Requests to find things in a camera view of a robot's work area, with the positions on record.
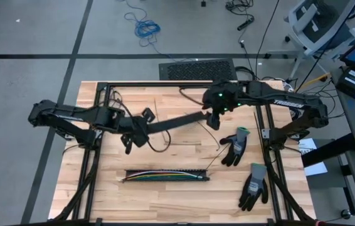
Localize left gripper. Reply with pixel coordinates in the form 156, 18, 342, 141
119, 107, 158, 155

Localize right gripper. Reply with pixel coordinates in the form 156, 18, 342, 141
201, 80, 245, 131

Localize thin black cable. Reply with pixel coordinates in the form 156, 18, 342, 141
255, 0, 281, 79
195, 121, 221, 151
290, 0, 355, 98

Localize black duct cover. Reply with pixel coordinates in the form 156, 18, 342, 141
147, 111, 212, 134

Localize green cable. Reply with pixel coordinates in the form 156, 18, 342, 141
127, 176, 201, 183

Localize black slotted cable duct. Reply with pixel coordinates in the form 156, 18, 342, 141
124, 169, 211, 183

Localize black glove green cuff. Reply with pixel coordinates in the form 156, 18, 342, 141
220, 127, 251, 167

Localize dark rimmed eyeglasses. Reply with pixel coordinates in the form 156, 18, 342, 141
107, 90, 125, 110

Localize black glove grey cuff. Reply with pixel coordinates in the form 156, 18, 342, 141
238, 162, 269, 212

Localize black power strip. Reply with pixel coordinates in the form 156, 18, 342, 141
236, 17, 255, 31

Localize white paper sheet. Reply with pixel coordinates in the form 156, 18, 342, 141
298, 137, 328, 176

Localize black desk leg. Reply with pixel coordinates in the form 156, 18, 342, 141
301, 133, 355, 169

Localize grey desk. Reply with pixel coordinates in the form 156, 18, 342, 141
331, 62, 355, 226

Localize small black computer box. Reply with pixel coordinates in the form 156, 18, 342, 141
335, 67, 355, 100

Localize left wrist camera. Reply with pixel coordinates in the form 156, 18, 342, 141
132, 117, 150, 148

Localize black sleeved camera cable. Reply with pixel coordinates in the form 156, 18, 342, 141
147, 124, 172, 154
179, 87, 206, 107

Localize black aluminium table frame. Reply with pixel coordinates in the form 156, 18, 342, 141
51, 80, 318, 226

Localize thin black hanging cable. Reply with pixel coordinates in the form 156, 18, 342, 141
290, 0, 355, 98
255, 0, 281, 79

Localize blue floor cable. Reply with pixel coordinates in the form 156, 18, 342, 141
124, 0, 162, 48

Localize yellow floor cable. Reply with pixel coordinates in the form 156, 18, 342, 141
293, 72, 331, 95

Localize black floor cable heap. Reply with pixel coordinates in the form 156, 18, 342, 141
225, 0, 254, 13

